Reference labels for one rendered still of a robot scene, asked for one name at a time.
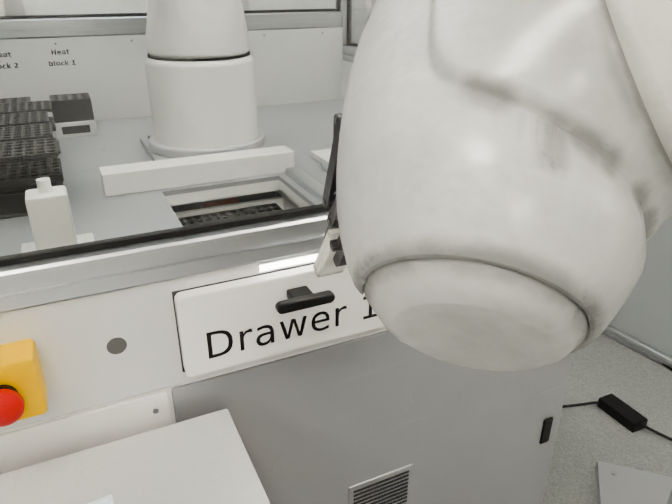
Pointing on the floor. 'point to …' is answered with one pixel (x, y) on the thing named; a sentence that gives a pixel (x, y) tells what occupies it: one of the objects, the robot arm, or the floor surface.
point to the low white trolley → (147, 469)
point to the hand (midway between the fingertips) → (336, 252)
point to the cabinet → (349, 425)
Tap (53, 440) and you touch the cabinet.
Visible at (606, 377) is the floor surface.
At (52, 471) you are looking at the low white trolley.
